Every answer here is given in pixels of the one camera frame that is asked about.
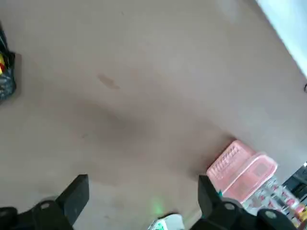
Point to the yellow biscuit box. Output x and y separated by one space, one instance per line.
2 63

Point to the pink plastic slotted basket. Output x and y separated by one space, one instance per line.
239 172

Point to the green snack packet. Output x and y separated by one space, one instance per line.
219 193

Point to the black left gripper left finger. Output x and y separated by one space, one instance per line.
60 210

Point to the black plastic bag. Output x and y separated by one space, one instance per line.
7 83

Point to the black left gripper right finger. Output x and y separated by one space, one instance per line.
216 210

